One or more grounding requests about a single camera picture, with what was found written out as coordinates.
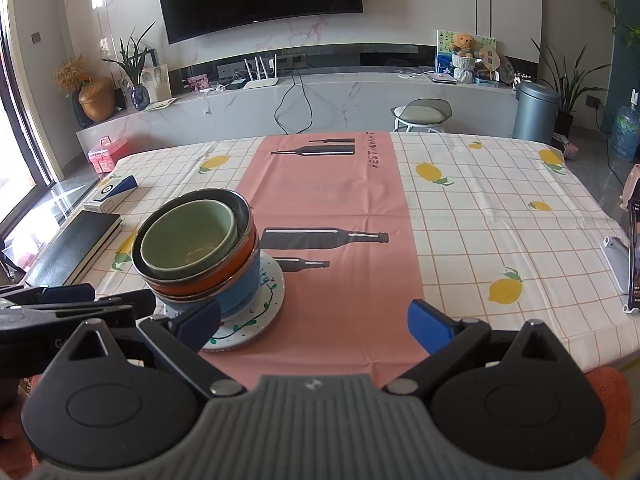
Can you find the pink plastic holder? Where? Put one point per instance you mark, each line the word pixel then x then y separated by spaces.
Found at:
pixel 631 185

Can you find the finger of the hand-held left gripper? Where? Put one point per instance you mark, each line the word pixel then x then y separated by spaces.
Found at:
pixel 55 294
pixel 130 310

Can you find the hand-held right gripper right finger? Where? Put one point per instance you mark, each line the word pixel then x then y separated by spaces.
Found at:
pixel 427 325

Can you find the silver laptop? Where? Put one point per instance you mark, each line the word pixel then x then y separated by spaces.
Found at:
pixel 441 78

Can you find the blue water jug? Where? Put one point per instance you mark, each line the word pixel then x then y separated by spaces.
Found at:
pixel 625 135

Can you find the beige paper envelope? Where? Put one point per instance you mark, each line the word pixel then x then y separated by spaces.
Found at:
pixel 160 104

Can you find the orange steel bowl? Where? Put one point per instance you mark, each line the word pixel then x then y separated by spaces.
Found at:
pixel 235 266

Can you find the pink plastic case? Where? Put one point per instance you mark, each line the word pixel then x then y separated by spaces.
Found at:
pixel 110 155

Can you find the pink photo card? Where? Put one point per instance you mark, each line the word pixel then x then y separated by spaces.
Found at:
pixel 197 83

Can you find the black notebook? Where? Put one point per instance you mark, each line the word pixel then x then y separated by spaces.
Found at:
pixel 75 245

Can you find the tall potted plant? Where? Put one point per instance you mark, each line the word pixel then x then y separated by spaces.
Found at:
pixel 565 95

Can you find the paddle hand fan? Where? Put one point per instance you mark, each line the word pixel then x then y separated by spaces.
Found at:
pixel 488 57

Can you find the dark glass vase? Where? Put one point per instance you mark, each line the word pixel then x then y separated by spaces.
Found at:
pixel 79 112

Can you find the teddy bear in white pot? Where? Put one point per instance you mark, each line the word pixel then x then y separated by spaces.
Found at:
pixel 464 57

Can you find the fruit printed white plate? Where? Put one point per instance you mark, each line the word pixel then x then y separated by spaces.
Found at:
pixel 267 305

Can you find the white and blue box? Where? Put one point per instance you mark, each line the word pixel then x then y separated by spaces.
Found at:
pixel 107 200

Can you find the grey metal trash can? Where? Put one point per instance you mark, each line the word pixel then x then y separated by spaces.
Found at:
pixel 536 115

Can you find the pink bottle print runner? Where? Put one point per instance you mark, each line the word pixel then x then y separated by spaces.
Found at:
pixel 325 200

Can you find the green leafy plant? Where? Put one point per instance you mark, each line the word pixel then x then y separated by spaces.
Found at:
pixel 134 60

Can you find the dried flower bunch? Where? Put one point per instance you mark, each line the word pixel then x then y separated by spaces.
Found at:
pixel 71 74

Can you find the marble television console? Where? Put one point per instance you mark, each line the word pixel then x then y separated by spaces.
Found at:
pixel 350 105

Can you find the white router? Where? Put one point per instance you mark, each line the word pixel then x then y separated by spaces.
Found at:
pixel 262 82

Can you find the blue ceramic vase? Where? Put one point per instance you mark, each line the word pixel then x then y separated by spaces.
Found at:
pixel 140 97

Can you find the white stool with grey seat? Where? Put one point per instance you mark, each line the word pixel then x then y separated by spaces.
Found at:
pixel 420 112

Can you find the colourful painting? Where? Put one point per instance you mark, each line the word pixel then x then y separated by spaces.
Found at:
pixel 444 55

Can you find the brown round vase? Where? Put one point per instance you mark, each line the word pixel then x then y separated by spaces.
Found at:
pixel 96 102

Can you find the sliding glass door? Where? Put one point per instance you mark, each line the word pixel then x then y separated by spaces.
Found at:
pixel 20 110

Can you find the black set-top box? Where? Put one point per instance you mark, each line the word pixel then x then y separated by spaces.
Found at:
pixel 236 85

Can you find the portrait drawing card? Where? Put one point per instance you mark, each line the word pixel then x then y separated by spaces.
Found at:
pixel 156 82

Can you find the green ceramic bowl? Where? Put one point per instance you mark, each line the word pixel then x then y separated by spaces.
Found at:
pixel 190 240

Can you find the person's coral fleece clothing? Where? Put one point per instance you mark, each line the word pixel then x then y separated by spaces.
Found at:
pixel 612 400

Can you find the small photo frame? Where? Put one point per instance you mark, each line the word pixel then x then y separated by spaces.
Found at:
pixel 125 87

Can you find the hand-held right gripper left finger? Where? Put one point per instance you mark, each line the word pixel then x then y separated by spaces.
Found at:
pixel 200 325

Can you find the blue steel bowl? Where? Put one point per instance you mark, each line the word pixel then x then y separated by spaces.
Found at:
pixel 240 295

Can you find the black metal frame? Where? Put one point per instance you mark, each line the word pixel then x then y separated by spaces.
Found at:
pixel 10 265

